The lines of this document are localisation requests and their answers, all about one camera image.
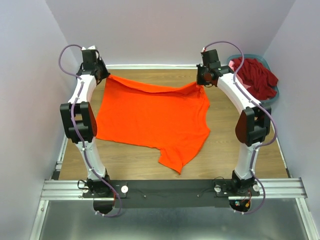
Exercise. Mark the orange t-shirt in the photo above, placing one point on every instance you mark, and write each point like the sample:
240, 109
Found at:
170, 119

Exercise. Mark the dark red t-shirt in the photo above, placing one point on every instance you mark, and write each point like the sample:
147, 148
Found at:
257, 77

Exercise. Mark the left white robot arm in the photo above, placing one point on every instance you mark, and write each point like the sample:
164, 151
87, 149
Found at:
79, 121

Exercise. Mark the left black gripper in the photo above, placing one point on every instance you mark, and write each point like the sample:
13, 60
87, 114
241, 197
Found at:
105, 73

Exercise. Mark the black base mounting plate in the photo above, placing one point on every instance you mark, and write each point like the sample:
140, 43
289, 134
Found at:
129, 194

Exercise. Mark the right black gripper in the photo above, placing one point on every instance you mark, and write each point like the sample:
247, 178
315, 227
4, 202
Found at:
200, 67

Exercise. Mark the grey-blue plastic basket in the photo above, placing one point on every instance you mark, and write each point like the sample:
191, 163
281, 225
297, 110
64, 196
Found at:
270, 100

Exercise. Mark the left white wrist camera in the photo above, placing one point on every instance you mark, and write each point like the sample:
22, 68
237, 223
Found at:
93, 47

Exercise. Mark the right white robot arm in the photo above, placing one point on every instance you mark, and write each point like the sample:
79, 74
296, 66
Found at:
252, 126

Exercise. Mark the pink t-shirt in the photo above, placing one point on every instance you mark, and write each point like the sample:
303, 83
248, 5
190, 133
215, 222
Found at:
231, 64

